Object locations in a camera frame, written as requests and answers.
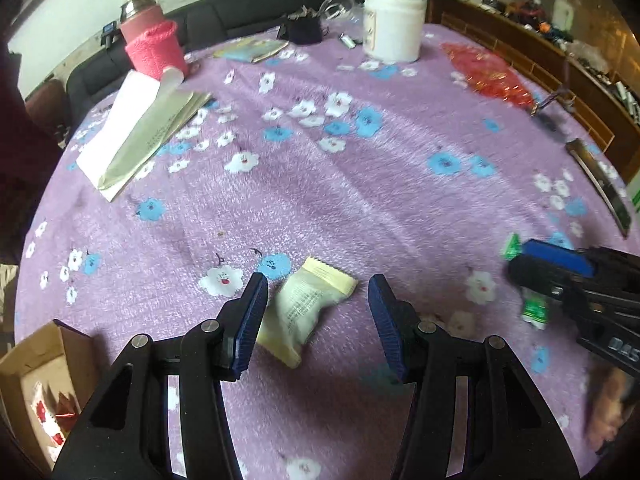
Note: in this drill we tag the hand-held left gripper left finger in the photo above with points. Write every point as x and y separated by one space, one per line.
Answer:
247 320

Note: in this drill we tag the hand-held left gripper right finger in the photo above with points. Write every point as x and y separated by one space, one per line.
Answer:
390 320

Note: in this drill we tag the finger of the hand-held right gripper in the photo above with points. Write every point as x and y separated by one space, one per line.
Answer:
555 255
540 280

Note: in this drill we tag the green snack packet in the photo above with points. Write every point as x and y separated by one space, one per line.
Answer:
536 312

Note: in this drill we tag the cream snack packet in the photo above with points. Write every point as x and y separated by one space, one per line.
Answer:
300 305

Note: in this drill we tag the cardboard box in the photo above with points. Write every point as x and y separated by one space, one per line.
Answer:
55 360

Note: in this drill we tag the person's right hand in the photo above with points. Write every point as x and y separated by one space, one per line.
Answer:
610 410

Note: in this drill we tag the dark flat strip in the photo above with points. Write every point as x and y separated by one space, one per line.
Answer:
600 185

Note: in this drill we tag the purple floral tablecloth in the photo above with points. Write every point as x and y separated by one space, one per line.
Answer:
350 185

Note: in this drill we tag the small dark object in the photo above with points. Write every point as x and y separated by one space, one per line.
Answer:
547 110

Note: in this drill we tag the red plastic bag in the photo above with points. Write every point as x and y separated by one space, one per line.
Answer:
487 75

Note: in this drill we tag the grey green folded paper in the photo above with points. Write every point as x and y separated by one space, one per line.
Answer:
155 140

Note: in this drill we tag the white and red snack packet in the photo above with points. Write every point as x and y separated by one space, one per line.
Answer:
42 410

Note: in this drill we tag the wooden glass cabinet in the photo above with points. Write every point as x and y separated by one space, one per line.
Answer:
550 20

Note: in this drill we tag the colourful booklet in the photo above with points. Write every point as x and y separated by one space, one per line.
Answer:
252 50

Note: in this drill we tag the white plastic jar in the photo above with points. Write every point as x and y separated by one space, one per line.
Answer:
395 25

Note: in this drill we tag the silver lighter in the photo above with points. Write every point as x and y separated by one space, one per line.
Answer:
348 41

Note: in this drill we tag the pink sleeved thermos bottle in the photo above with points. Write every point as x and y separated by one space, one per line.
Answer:
152 45

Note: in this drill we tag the brown chair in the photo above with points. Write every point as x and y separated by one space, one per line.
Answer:
45 105

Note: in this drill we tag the black pouch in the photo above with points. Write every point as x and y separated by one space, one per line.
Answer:
302 29

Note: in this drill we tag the black sofa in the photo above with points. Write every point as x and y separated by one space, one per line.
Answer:
240 10

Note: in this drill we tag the clear glass item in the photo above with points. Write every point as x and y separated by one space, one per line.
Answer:
342 5

